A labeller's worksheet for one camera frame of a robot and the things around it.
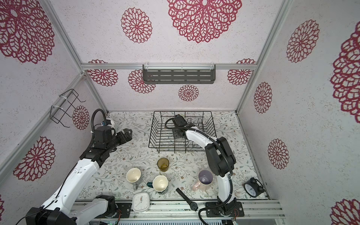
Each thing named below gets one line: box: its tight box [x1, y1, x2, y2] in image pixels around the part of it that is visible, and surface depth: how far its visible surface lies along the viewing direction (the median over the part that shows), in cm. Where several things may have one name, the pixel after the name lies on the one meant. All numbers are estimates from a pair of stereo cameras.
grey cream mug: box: [125, 167, 142, 191], surface depth 80 cm
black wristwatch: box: [175, 187, 199, 212], surface depth 78 cm
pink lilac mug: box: [192, 169, 214, 191], surface depth 78 cm
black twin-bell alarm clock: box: [243, 177, 266, 198], surface depth 77 cm
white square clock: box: [132, 192, 150, 212], surface depth 76 cm
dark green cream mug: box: [146, 174, 169, 193], surface depth 76 cm
